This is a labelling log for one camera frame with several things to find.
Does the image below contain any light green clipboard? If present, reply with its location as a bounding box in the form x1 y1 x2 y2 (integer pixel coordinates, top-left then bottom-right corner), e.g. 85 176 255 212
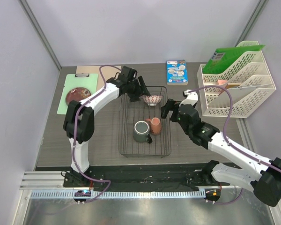
57 74 98 115

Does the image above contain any blue picture book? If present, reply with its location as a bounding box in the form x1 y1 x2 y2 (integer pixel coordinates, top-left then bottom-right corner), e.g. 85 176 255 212
166 60 188 85

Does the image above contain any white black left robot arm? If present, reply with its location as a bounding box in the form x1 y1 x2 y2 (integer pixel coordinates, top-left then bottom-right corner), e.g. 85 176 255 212
63 65 150 187

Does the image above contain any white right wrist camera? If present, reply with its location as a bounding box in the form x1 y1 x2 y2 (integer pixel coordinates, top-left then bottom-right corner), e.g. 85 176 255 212
180 90 199 107

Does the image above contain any white bowl red diamond pattern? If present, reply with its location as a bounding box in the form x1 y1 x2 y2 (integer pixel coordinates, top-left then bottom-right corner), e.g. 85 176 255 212
142 95 162 106

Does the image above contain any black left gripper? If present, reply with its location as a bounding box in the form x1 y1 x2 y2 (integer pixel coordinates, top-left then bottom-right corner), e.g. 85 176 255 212
126 76 150 102

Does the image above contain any green plastic folder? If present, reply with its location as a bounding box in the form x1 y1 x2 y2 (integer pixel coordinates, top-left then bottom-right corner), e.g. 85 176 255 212
202 45 265 75

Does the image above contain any white plastic file organizer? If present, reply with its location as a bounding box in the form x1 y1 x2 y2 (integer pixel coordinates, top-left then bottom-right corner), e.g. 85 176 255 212
197 51 276 118

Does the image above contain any white slotted cable duct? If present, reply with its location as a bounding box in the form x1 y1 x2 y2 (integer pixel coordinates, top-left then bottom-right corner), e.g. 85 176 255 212
30 189 206 199

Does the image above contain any pink dotted ceramic mug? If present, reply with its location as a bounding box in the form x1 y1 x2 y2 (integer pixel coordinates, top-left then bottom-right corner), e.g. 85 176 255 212
145 117 162 135

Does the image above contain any grey ceramic mug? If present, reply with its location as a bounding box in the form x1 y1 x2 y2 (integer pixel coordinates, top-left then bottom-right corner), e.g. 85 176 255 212
133 120 153 144

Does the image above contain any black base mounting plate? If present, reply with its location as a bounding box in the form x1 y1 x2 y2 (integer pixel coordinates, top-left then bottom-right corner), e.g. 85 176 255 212
61 164 220 192

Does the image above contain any red floral plate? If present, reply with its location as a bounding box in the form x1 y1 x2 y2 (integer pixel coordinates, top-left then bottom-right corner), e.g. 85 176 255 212
65 87 91 105

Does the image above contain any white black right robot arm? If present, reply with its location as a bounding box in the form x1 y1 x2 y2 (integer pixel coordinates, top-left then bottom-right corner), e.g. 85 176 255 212
161 99 281 207

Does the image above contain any grey wire dish rack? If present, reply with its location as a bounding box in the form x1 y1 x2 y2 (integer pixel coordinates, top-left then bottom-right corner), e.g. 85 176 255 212
118 86 171 158

